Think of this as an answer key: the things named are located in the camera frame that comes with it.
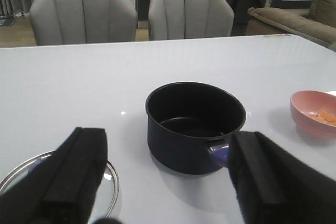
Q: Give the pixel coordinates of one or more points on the dark blue saucepan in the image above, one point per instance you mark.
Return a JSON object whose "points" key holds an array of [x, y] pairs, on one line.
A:
{"points": [[190, 126]]}

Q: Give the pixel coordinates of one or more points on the beige sofa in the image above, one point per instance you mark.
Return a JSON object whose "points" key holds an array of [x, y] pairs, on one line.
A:
{"points": [[317, 23]]}

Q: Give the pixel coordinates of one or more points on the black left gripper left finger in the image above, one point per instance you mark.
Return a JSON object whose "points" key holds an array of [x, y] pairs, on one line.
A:
{"points": [[62, 188]]}

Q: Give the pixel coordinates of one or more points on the orange ham slices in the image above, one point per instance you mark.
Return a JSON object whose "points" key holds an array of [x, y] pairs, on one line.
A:
{"points": [[325, 117]]}

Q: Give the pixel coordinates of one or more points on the pink bowl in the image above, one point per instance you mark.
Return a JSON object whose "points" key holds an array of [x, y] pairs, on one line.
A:
{"points": [[304, 104]]}

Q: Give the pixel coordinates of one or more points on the grey upholstered chair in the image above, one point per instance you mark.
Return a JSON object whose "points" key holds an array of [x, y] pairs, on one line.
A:
{"points": [[189, 19], [64, 22]]}

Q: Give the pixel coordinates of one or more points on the left grey upholstered chair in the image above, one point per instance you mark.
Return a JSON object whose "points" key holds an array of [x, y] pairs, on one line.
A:
{"points": [[64, 22]]}

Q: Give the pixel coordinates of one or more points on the glass lid with blue knob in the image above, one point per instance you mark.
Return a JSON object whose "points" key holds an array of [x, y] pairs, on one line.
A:
{"points": [[106, 195]]}

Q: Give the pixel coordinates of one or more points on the right grey upholstered chair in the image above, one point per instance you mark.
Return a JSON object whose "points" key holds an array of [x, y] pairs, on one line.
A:
{"points": [[189, 19]]}

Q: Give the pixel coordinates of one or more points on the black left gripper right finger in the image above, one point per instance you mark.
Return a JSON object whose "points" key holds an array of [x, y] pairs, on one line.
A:
{"points": [[272, 186]]}

